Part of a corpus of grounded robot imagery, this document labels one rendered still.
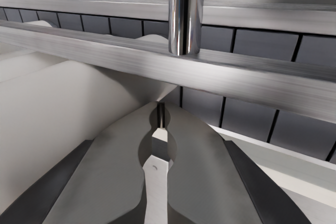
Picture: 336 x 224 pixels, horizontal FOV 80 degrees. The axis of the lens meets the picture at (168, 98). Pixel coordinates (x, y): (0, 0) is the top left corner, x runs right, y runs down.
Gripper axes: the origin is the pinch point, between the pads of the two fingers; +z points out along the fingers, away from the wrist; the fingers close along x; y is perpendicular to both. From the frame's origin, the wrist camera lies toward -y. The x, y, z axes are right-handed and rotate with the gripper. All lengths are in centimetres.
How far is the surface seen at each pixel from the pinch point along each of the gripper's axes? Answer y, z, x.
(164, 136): 4.3, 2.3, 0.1
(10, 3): -4.3, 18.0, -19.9
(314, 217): 16.0, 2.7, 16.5
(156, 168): 13.2, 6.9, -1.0
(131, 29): -2.9, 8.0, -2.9
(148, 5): -4.9, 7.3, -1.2
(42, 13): -3.5, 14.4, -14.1
